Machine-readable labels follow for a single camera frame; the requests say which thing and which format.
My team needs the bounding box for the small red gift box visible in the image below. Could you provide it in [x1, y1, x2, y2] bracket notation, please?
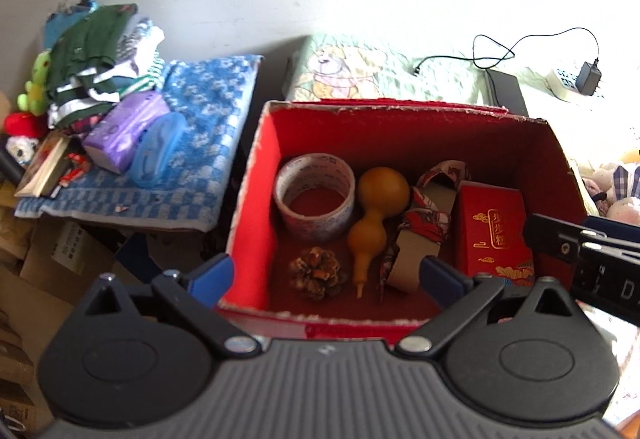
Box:
[456, 181, 535, 287]

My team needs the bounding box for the beige box with patterned ribbon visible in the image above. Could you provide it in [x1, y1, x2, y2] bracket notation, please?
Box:
[380, 160, 469, 293]

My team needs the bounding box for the brown gourd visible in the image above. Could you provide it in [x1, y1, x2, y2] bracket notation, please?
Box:
[347, 167, 410, 298]

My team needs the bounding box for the brown pine cone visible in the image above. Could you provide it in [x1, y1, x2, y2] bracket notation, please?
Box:
[288, 246, 348, 300]

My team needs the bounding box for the clear printed tape roll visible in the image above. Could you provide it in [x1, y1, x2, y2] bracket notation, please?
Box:
[273, 153, 356, 242]

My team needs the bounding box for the pink plush toy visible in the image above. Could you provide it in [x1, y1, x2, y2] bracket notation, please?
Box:
[578, 162, 640, 225]

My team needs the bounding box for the cardboard boxes stack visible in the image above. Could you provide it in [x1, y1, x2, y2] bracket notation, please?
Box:
[0, 178, 151, 435]

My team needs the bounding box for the white power strip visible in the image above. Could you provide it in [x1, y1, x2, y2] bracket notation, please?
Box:
[546, 69, 580, 101]

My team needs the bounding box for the grey power adapter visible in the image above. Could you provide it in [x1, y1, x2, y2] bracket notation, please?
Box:
[575, 59, 602, 96]

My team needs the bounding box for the black flat device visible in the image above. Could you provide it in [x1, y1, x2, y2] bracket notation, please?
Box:
[485, 70, 528, 116]

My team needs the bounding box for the stack of books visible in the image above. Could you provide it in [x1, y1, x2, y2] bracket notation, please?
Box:
[14, 130, 91, 199]

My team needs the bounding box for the purple tissue pack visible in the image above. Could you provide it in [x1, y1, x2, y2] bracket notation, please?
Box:
[82, 90, 169, 174]

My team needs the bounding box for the blue plastic case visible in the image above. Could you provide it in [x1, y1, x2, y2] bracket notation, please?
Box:
[129, 112, 186, 188]

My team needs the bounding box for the red cardboard box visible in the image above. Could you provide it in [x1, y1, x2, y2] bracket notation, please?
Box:
[218, 100, 587, 343]

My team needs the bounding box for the red plush toy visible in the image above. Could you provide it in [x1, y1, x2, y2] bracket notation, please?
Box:
[3, 112, 49, 140]

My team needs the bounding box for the blue white checkered towel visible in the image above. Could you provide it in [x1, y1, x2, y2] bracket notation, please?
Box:
[14, 55, 262, 232]

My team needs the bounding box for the green frog plush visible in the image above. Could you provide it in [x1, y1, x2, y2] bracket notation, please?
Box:
[16, 50, 51, 116]

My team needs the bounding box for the floral patterned pillow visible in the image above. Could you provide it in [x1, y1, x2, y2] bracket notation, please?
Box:
[282, 34, 491, 106]

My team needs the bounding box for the pile of folded clothes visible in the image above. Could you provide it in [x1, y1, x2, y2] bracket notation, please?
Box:
[32, 0, 165, 134]

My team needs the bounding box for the black charger cable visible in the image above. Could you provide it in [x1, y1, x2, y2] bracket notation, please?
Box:
[411, 26, 600, 76]

